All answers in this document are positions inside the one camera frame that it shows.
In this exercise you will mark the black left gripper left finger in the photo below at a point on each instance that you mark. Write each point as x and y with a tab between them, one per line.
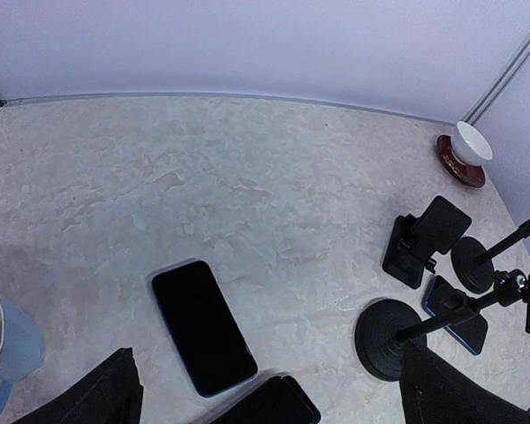
110	393

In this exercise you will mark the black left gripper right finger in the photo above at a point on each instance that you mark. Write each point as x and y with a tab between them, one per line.
433	391

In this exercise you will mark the black round-base pole stand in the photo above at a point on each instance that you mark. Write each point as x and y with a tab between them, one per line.
385	326

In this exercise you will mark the blue-edged black smartphone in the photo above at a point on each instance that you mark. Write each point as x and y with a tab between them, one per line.
440	298

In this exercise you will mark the black folding phone stand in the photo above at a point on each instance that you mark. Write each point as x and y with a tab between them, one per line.
414	240

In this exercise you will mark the black smartphone blue edge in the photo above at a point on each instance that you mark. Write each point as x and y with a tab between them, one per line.
203	329

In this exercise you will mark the light blue mug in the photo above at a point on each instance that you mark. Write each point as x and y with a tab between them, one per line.
21	348

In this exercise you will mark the black smartphone silver edge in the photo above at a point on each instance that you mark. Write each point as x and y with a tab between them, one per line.
280	399

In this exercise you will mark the red round saucer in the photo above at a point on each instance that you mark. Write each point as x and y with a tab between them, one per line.
468	175

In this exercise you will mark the white ceramic bowl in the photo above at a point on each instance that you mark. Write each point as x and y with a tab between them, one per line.
469	145

